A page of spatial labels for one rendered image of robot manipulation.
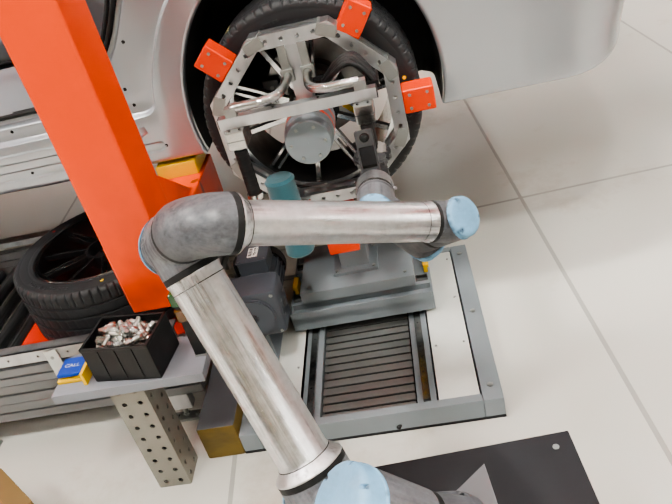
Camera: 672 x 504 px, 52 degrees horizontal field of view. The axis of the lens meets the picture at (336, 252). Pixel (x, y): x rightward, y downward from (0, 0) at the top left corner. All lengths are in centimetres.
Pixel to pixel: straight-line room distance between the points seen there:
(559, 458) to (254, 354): 72
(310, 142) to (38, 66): 69
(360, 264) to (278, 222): 120
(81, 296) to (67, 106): 75
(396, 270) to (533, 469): 99
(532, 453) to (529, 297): 99
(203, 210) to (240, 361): 30
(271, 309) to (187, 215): 99
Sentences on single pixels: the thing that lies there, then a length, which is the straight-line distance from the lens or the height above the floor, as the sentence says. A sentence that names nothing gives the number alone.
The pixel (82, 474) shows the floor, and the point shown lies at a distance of 248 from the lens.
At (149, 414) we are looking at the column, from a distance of 205.
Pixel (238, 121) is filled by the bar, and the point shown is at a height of 97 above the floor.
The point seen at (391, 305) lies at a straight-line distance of 239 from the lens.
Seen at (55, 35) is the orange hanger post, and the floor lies 130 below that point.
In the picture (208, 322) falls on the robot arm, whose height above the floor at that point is 84.
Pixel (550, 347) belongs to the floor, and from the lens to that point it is 235.
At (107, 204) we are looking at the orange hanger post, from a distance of 188.
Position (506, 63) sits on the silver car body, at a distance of 222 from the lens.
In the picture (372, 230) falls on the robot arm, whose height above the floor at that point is 88.
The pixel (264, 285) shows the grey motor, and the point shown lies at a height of 41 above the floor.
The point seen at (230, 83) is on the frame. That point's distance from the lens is 206.
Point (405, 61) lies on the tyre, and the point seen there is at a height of 94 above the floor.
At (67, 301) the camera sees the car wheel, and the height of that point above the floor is 48.
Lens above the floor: 157
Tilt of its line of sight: 32 degrees down
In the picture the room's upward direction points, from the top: 15 degrees counter-clockwise
